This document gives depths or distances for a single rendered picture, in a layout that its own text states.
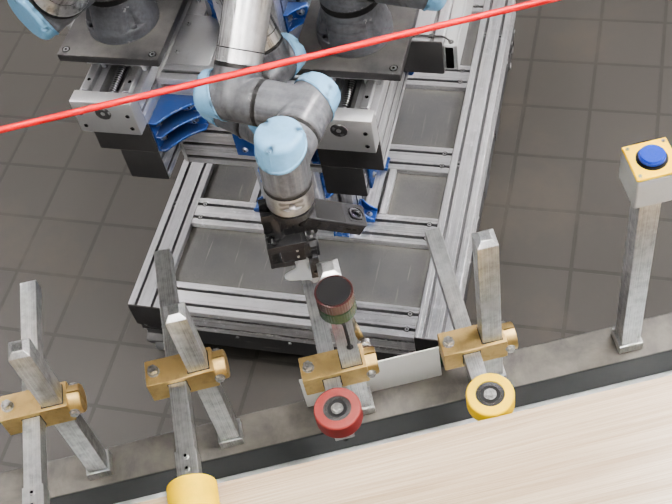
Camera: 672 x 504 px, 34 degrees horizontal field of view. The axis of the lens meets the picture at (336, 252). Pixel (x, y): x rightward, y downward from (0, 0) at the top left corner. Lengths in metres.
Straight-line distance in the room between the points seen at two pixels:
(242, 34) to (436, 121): 1.53
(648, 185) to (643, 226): 0.13
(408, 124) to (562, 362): 1.24
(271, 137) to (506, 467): 0.64
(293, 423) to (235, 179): 1.19
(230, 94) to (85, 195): 1.86
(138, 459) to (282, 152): 0.78
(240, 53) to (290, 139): 0.19
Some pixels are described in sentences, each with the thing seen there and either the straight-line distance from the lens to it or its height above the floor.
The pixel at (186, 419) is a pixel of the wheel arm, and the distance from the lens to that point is 1.83.
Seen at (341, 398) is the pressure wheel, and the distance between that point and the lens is 1.86.
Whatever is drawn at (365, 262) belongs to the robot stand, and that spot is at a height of 0.21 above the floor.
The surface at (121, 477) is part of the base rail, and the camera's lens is 2.12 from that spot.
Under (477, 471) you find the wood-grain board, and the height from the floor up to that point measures 0.90.
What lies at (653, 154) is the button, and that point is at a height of 1.23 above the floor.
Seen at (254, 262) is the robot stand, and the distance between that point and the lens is 2.93.
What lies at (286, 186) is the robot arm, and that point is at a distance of 1.62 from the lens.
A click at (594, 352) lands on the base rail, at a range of 2.13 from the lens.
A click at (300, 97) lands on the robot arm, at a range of 1.66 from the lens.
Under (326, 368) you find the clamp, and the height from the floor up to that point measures 0.87.
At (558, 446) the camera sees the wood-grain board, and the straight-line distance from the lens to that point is 1.80.
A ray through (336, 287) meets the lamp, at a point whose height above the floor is 1.14.
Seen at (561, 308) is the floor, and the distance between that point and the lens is 3.01.
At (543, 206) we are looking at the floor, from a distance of 3.22.
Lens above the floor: 2.51
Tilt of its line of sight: 53 degrees down
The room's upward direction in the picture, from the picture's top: 13 degrees counter-clockwise
